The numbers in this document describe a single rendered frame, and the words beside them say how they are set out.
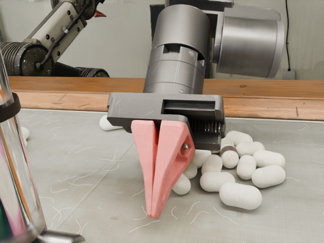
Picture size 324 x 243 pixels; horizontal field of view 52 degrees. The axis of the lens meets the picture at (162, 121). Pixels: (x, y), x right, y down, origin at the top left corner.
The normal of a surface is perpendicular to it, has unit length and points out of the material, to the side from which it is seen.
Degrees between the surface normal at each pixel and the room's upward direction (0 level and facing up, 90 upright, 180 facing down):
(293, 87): 0
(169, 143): 63
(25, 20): 90
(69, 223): 0
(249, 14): 36
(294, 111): 45
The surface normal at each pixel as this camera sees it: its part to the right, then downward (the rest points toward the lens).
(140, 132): -0.26, -0.06
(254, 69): -0.15, 0.83
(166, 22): -0.59, -0.40
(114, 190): -0.07, -0.91
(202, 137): -0.22, -0.42
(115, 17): -0.29, 0.40
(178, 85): 0.17, -0.37
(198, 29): 0.61, -0.23
